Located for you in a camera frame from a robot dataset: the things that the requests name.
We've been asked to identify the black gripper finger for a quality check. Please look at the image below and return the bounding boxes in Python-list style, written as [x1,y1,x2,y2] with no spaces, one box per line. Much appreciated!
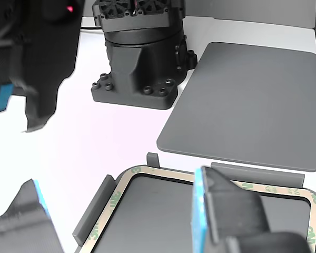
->
[0,178,65,253]
[191,166,313,253]

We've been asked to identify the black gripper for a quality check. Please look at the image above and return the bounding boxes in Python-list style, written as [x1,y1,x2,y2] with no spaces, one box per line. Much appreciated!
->
[0,0,83,133]

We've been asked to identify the rectangular frame with 3M backing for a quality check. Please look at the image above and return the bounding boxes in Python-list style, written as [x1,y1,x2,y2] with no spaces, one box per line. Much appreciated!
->
[80,164,316,253]

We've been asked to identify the flat grey plate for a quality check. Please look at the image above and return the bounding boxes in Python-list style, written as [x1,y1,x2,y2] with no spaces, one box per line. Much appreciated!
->
[156,41,316,173]

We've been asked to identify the grey frame holder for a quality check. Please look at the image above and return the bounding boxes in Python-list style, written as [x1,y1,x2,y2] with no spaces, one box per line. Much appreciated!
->
[73,152,316,253]

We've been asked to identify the black cable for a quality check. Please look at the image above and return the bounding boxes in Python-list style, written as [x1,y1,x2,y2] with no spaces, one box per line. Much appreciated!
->
[80,24,104,32]

